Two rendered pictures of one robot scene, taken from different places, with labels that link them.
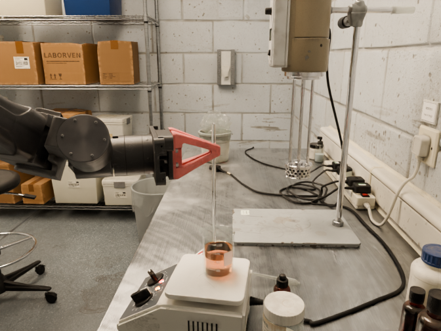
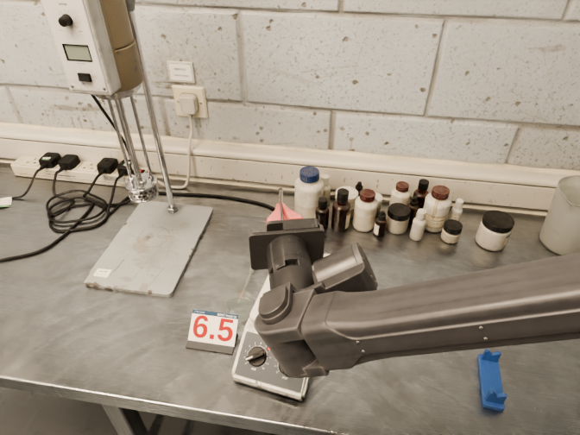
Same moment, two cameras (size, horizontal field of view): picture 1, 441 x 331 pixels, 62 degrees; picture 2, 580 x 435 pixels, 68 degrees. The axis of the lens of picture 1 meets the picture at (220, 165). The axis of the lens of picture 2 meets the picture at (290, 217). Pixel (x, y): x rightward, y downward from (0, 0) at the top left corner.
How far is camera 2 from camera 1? 0.74 m
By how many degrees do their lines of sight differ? 74
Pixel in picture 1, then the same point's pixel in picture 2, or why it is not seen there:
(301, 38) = (125, 48)
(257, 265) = (217, 284)
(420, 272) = (312, 189)
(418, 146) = (190, 105)
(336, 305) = not seen: hidden behind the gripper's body
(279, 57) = (113, 80)
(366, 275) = (255, 221)
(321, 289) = not seen: hidden behind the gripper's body
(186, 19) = not seen: outside the picture
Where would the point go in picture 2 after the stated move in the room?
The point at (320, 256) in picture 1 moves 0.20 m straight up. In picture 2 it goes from (218, 238) to (208, 168)
